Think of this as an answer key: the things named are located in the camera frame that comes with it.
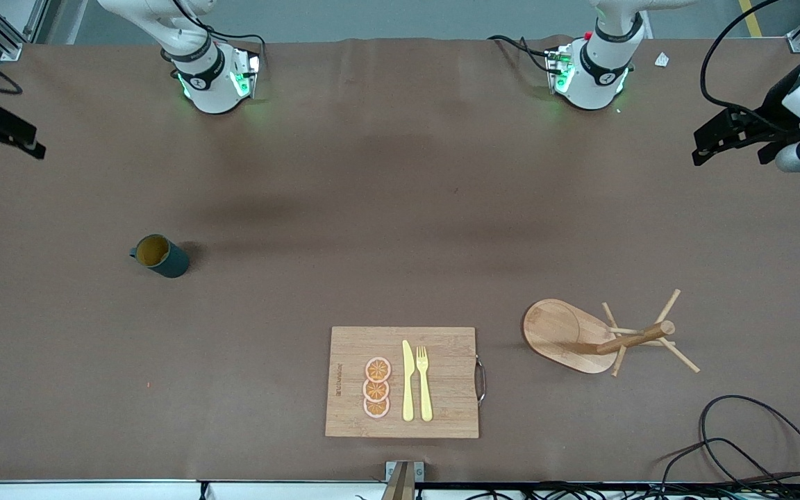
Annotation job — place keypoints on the yellow plastic fork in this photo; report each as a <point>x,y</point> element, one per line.
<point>426,399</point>

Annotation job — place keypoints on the fake orange slice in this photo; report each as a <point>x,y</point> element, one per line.
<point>378,369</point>
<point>376,408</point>
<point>376,391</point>

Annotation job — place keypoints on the wooden mug tree stand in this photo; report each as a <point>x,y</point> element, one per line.
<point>560,333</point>

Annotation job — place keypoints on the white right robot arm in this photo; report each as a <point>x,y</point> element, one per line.
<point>205,76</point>

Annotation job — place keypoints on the dark teal mug yellow inside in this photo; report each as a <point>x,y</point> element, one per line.
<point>172,264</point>

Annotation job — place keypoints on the yellow plastic knife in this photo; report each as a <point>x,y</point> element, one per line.
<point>407,389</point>

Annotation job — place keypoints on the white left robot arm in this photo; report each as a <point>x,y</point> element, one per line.
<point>601,69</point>

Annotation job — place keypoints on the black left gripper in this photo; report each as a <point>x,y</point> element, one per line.
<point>777,105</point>

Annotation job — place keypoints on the metal camera pole bracket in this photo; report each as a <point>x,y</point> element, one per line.
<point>403,482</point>

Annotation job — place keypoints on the white paper scrap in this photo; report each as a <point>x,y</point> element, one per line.
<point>662,60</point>

